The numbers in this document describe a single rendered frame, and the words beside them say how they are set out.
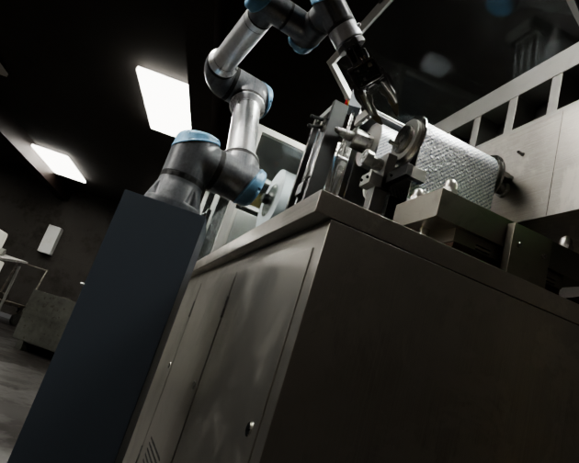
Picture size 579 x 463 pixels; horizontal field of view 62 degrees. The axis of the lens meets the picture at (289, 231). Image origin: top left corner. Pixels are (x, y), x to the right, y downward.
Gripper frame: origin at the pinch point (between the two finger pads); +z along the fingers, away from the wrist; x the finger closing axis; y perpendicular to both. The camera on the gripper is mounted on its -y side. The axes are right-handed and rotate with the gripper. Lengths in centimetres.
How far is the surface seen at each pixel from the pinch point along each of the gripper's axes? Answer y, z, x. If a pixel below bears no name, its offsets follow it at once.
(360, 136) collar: -20.6, -0.4, -9.4
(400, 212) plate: 21.5, 21.4, -7.0
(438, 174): 4.4, 18.8, 4.4
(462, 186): 1.4, 24.3, 8.3
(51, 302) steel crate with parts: -300, -26, -396
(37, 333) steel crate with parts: -284, -3, -416
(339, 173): -65, 5, -26
